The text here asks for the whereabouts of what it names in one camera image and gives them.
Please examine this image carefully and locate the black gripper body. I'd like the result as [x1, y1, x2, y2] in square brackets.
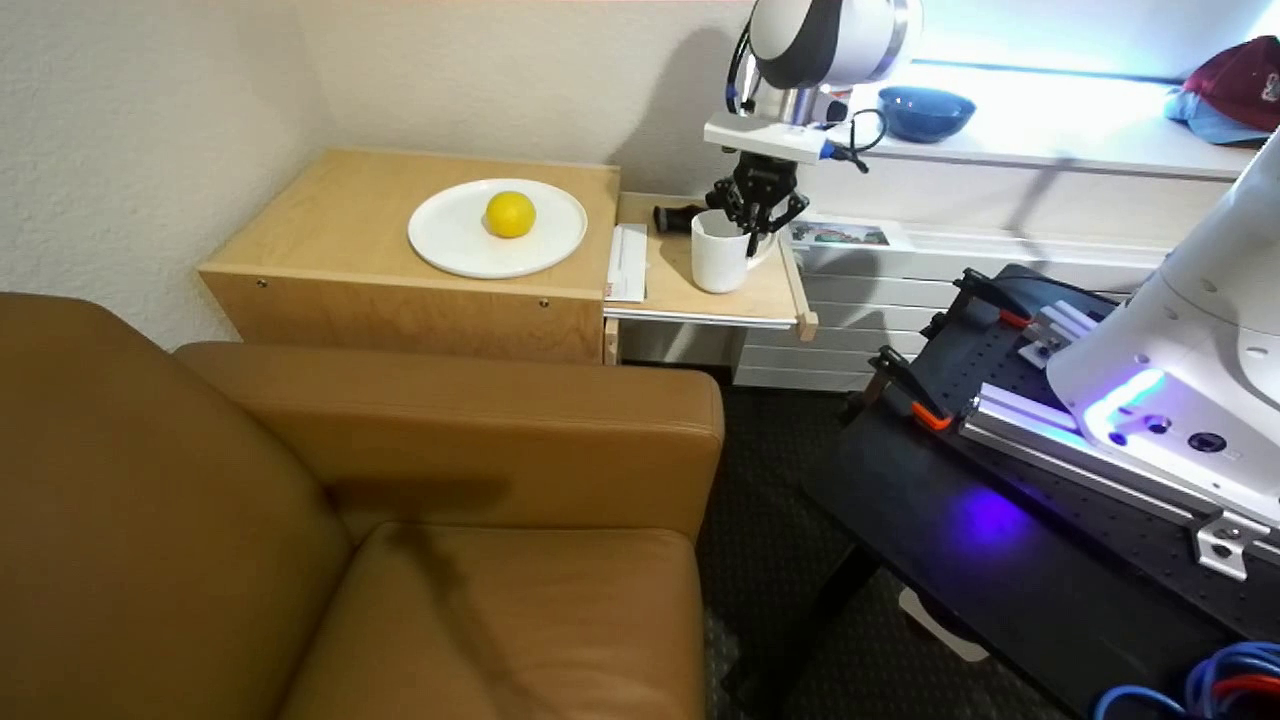
[706, 147, 811, 226]

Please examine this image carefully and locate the white ceramic cup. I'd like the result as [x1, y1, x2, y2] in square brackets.
[687, 209, 782, 299]

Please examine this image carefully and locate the dark blue bowl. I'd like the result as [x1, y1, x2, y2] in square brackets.
[877, 86, 982, 147]

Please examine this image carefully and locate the light wooden drawer cabinet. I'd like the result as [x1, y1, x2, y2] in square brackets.
[197, 144, 630, 371]

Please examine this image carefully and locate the pull-out wooden tray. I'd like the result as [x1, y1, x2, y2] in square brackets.
[601, 189, 825, 348]

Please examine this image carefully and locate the white paper card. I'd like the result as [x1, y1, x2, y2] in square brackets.
[606, 219, 655, 309]

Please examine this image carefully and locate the black orange clamp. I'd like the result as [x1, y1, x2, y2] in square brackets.
[949, 264, 1061, 342]
[859, 342, 966, 439]

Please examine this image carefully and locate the yellow lemon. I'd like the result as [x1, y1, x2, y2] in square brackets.
[481, 189, 540, 245]

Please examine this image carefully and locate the white round plate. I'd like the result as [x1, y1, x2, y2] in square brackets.
[406, 177, 593, 285]

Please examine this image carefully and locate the white radiator cover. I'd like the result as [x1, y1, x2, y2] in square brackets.
[728, 142, 1213, 402]

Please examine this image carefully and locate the white window sill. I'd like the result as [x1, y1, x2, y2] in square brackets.
[700, 55, 1267, 185]

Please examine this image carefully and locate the black robot table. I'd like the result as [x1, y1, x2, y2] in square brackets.
[795, 259, 1280, 720]

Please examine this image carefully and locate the white plastic floor piece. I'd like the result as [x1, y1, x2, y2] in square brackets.
[892, 585, 991, 669]

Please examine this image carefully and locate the red baseball cap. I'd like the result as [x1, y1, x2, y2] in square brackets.
[1166, 34, 1280, 147]

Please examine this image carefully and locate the brown leather armchair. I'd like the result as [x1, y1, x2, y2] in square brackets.
[0, 288, 728, 720]

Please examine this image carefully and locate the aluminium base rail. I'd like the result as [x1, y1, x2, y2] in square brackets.
[957, 380, 1280, 585]

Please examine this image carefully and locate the blue cable coil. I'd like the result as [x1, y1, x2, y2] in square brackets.
[1087, 637, 1280, 720]

